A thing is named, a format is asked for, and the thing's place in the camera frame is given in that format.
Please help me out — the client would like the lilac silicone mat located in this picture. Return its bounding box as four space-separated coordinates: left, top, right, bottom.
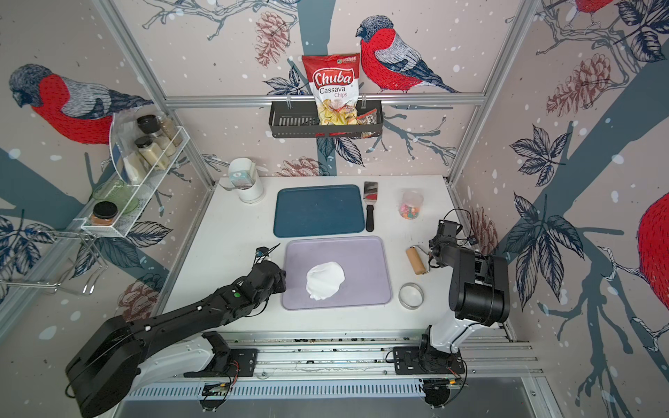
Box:
282 236 392 310

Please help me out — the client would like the black wire wall basket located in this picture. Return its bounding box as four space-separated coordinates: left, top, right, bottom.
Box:
268 100 383 139

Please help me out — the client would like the white utensil holder cup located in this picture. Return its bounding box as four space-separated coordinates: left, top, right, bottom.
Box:
218 158 265 205

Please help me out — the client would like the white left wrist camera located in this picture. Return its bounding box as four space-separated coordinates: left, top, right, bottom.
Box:
255 247 269 259

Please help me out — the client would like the green glass bowl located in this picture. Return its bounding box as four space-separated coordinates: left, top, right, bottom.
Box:
92 179 139 214

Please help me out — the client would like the wooden rolling pin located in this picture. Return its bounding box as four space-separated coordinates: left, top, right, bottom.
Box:
406 245 430 275

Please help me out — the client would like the clear acrylic wall shelf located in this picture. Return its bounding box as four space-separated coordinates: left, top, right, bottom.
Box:
82 104 190 238

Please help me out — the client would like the white dough lump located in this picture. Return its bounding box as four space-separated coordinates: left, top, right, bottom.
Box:
306 261 345 301

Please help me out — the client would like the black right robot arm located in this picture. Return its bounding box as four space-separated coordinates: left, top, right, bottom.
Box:
418 218 510 357

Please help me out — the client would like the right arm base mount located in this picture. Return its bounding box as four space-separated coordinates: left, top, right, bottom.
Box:
384 326 469 409

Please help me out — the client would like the metal ring cutter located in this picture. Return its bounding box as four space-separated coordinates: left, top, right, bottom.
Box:
398 282 424 310

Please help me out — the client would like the teal plastic tray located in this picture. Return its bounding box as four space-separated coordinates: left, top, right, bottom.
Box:
274 185 365 238

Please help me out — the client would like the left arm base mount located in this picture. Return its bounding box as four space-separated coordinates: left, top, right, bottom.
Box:
131 331 260 412

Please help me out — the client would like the black lid spice jar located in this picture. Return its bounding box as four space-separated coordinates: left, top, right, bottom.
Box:
137 114 176 157
134 135 169 171

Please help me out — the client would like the teal paper carton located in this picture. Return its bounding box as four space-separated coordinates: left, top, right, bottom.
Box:
229 169 255 190

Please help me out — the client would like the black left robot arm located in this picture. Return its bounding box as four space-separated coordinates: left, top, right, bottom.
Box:
66 261 286 417

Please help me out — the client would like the wire wall rack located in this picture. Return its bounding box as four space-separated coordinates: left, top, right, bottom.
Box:
1 229 109 296

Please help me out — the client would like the short brown powder jar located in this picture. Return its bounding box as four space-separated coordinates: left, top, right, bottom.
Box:
91 200 120 226

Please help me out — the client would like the clear cup with candies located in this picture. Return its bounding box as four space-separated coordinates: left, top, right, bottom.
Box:
399 190 423 220

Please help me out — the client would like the small dark snack packet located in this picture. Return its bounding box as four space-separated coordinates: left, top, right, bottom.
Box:
356 109 378 125

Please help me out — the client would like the red Chuba chips bag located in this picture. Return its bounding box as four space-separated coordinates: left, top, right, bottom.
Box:
302 53 360 125

